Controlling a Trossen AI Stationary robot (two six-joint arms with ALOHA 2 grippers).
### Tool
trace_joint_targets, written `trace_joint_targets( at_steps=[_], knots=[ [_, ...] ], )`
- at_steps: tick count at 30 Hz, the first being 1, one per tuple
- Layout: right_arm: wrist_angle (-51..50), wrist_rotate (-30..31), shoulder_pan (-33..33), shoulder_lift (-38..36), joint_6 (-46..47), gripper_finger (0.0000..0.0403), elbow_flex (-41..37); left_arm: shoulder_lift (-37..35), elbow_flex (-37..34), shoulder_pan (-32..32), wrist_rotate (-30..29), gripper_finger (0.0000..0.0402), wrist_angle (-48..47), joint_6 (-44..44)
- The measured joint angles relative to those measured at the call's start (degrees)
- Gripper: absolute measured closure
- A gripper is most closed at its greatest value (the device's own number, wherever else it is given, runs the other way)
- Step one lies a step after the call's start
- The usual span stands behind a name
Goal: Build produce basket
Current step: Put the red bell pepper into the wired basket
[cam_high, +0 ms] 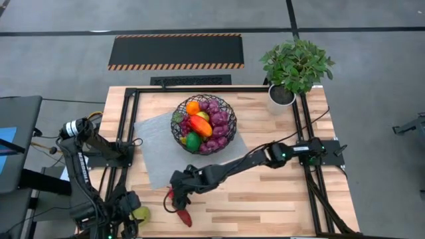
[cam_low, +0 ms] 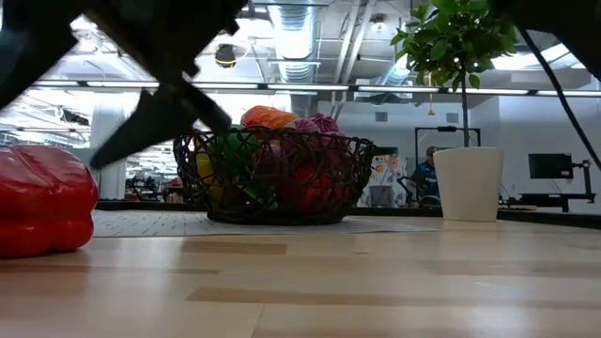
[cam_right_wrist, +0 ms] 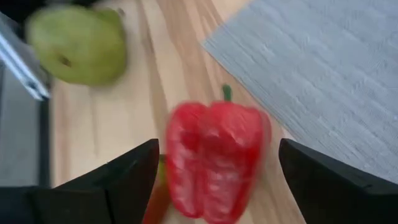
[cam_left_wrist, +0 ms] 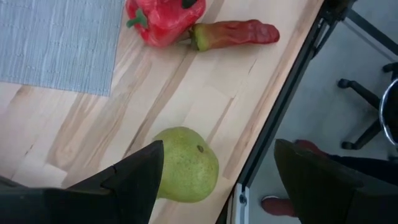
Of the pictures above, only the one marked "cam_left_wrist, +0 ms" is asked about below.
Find grey woven placemat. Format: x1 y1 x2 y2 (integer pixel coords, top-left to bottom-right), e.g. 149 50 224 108
0 0 126 97

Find chrome chair foot ring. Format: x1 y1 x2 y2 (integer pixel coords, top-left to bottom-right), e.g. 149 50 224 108
378 77 398 147

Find green pear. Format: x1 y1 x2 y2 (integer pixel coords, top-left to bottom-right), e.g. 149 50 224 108
151 126 220 204

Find red bell pepper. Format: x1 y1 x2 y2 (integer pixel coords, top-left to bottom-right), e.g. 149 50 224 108
125 0 207 49

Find person's leg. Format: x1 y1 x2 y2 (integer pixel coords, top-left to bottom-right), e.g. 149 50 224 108
326 154 398 187

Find black office chair base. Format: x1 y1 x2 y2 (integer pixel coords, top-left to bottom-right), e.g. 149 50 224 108
337 61 398 151

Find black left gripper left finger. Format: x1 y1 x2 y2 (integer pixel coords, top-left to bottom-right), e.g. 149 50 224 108
0 139 165 224

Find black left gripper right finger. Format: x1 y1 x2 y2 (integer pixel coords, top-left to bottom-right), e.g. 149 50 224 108
273 138 398 224

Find white table corner bracket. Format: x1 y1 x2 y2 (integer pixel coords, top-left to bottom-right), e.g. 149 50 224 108
228 182 250 224

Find person's foot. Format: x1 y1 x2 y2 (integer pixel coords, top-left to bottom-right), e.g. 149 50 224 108
294 139 329 158
260 195 298 218

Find long red chili pepper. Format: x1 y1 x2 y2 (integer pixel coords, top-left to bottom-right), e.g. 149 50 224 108
188 19 280 52

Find black aluminium table frame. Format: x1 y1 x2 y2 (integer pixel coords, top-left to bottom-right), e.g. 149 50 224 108
214 0 398 224

